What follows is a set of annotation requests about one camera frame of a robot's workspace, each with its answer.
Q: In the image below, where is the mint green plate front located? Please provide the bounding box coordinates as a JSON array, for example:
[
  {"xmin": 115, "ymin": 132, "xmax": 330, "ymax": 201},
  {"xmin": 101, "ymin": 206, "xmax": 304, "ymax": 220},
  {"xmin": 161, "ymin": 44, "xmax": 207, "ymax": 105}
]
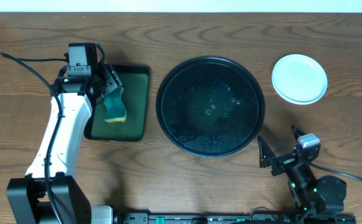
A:
[{"xmin": 271, "ymin": 54, "xmax": 328, "ymax": 96}]

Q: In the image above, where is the black rectangular water tray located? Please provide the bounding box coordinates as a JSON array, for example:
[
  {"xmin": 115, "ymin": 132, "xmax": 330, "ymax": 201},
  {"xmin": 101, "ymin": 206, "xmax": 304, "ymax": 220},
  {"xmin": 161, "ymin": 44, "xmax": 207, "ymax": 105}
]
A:
[{"xmin": 84, "ymin": 65, "xmax": 150, "ymax": 141}]

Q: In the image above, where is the mint green plate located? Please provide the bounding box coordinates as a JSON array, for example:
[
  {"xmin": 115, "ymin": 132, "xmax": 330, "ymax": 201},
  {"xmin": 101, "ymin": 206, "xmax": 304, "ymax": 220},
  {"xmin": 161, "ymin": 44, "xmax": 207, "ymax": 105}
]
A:
[
  {"xmin": 277, "ymin": 91, "xmax": 323, "ymax": 105},
  {"xmin": 271, "ymin": 54, "xmax": 328, "ymax": 96}
]

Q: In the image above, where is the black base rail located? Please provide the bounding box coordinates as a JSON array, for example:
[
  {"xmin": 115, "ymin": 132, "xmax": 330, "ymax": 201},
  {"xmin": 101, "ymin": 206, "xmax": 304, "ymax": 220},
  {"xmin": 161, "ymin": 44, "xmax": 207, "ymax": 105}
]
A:
[{"xmin": 90, "ymin": 204, "xmax": 358, "ymax": 224}]

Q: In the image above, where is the green and yellow sponge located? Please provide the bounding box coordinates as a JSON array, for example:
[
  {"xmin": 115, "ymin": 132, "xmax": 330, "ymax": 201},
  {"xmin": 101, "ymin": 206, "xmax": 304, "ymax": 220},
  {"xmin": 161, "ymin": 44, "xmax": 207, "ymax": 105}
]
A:
[{"xmin": 103, "ymin": 87, "xmax": 127, "ymax": 123}]

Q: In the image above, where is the round black serving tray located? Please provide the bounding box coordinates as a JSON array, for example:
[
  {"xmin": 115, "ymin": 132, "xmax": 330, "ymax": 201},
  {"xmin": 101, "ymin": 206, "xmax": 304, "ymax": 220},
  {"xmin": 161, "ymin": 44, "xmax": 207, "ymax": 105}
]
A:
[{"xmin": 156, "ymin": 56, "xmax": 265, "ymax": 157}]

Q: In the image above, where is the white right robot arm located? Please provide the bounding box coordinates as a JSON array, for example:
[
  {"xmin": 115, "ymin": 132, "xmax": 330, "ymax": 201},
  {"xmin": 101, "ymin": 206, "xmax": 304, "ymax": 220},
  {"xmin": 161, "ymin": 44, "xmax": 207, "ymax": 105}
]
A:
[{"xmin": 257, "ymin": 125, "xmax": 356, "ymax": 223}]

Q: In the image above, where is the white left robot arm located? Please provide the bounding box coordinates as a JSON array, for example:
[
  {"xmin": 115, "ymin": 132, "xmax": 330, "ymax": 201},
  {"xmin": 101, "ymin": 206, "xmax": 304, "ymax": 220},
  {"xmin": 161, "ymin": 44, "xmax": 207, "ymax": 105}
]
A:
[{"xmin": 2, "ymin": 43, "xmax": 127, "ymax": 223}]

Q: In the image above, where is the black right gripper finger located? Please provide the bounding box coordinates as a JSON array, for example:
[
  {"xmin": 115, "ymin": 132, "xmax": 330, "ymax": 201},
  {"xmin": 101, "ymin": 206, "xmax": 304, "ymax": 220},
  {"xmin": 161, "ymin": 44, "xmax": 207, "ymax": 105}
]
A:
[
  {"xmin": 257, "ymin": 136, "xmax": 276, "ymax": 168},
  {"xmin": 291, "ymin": 124, "xmax": 306, "ymax": 140}
]

